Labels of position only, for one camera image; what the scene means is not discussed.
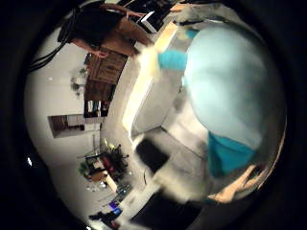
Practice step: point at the cluttered equipment cart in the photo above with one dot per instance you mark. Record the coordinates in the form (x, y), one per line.
(105, 163)

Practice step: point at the person in dark shirt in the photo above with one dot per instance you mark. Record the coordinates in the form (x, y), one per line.
(96, 25)

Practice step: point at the dark rectangular wall board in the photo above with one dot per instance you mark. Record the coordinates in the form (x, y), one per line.
(73, 124)

